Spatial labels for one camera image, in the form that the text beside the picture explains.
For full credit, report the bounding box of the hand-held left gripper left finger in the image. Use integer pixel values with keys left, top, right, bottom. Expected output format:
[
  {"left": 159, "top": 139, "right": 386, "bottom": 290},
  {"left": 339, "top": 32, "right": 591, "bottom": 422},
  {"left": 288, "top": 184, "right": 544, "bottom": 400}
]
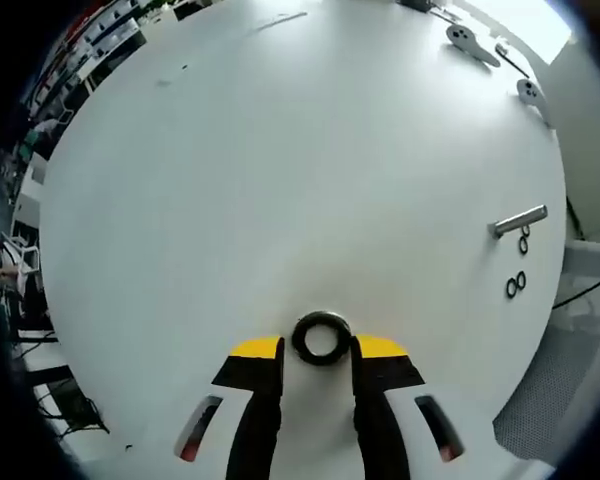
[{"left": 129, "top": 335, "right": 287, "bottom": 480}]

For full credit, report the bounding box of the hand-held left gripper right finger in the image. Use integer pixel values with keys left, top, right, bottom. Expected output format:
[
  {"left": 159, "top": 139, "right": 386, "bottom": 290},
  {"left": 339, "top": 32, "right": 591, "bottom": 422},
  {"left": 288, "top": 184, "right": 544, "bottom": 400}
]
[{"left": 347, "top": 333, "right": 511, "bottom": 480}]

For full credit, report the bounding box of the large black washer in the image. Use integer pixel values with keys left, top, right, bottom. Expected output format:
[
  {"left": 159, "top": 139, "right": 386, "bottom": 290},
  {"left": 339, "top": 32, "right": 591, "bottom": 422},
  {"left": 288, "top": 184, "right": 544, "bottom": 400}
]
[{"left": 290, "top": 309, "right": 354, "bottom": 367}]

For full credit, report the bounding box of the thin threaded stud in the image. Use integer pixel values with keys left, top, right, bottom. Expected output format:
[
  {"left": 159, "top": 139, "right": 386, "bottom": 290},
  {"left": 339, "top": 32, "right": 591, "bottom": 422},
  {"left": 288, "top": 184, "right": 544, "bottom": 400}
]
[{"left": 488, "top": 204, "right": 549, "bottom": 239}]

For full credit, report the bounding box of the grey mesh office chair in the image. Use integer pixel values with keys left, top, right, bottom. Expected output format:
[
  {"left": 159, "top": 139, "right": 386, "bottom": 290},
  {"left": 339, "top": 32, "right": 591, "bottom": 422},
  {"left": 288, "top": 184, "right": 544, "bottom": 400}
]
[{"left": 492, "top": 239, "right": 600, "bottom": 459}]

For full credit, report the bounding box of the white handheld controller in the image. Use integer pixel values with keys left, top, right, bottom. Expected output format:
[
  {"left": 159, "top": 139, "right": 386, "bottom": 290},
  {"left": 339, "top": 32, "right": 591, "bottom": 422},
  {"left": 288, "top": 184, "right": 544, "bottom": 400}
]
[
  {"left": 516, "top": 78, "right": 552, "bottom": 129},
  {"left": 445, "top": 23, "right": 502, "bottom": 69}
]

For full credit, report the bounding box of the storage shelf with white bins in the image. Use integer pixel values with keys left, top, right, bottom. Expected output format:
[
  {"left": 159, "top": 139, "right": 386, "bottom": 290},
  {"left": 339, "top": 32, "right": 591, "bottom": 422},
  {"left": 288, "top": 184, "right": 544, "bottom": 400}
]
[{"left": 39, "top": 0, "right": 146, "bottom": 101}]

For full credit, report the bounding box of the bundle of black cables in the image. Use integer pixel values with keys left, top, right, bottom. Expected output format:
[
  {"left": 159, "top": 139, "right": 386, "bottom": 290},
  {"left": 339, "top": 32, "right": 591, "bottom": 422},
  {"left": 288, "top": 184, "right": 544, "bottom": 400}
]
[{"left": 34, "top": 379, "right": 111, "bottom": 436}]

